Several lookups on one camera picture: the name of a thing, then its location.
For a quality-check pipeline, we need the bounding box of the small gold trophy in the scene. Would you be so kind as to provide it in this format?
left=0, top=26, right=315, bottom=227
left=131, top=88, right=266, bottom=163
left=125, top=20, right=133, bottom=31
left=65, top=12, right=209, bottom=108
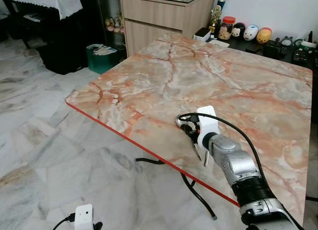
left=208, top=5, right=223, bottom=35

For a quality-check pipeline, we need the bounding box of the yellow orange round figurine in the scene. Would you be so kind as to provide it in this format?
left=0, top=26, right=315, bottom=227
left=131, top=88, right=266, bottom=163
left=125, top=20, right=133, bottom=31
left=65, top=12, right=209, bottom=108
left=256, top=27, right=273, bottom=45

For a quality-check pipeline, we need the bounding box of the black low side table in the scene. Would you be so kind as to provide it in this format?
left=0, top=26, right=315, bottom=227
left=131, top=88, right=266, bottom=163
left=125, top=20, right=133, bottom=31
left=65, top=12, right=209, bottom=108
left=198, top=33, right=318, bottom=72

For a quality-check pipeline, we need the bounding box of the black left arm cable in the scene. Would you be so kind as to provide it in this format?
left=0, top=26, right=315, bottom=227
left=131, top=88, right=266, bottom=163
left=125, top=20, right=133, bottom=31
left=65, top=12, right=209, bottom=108
left=52, top=213, right=76, bottom=230

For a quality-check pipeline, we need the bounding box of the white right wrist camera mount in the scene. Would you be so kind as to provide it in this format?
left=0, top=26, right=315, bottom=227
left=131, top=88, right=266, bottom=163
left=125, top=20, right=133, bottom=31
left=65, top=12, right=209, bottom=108
left=197, top=105, right=220, bottom=150

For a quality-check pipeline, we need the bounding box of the white lace tablecloth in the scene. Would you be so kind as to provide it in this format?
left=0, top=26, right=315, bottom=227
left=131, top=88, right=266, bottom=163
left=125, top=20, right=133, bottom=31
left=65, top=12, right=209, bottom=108
left=0, top=0, right=83, bottom=20

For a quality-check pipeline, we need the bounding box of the clear jar with red lid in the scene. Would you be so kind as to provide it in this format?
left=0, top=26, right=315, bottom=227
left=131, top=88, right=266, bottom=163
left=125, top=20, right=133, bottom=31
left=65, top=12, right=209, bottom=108
left=218, top=16, right=236, bottom=41

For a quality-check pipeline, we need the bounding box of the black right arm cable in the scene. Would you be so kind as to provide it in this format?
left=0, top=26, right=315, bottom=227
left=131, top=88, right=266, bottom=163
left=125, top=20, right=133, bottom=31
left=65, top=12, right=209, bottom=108
left=177, top=112, right=267, bottom=187

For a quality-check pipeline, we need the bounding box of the light wooden cabinet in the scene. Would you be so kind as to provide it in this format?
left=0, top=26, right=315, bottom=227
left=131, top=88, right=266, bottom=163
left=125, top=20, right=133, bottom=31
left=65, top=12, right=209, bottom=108
left=119, top=0, right=218, bottom=58

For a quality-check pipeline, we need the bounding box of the small white box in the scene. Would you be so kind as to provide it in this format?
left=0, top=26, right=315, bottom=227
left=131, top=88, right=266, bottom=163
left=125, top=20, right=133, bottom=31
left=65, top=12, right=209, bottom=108
left=193, top=27, right=212, bottom=43

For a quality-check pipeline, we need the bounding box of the black metal table leg frame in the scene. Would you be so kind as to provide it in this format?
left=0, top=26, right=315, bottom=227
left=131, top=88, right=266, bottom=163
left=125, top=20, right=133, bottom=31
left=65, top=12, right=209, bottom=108
left=134, top=157, right=218, bottom=221

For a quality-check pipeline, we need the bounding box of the black storage box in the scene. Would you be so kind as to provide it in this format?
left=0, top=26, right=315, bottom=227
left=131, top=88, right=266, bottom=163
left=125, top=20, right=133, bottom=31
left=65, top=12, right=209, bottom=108
left=37, top=40, right=90, bottom=75

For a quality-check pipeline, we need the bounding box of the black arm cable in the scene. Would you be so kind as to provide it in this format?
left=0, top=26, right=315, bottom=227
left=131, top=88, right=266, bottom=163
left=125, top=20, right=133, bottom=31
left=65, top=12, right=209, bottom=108
left=177, top=112, right=267, bottom=187
left=52, top=213, right=76, bottom=230

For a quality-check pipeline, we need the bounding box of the black bear figurine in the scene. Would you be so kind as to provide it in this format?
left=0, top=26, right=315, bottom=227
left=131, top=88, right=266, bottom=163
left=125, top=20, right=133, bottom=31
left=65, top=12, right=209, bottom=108
left=232, top=22, right=246, bottom=40

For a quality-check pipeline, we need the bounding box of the green storage bin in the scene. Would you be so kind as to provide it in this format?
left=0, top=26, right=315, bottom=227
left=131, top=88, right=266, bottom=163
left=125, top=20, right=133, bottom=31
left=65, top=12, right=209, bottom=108
left=85, top=43, right=126, bottom=75

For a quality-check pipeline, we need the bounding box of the white round animal figurine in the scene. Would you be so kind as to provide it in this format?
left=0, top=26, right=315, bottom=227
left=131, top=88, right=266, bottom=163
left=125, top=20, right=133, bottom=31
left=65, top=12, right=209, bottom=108
left=243, top=24, right=259, bottom=41

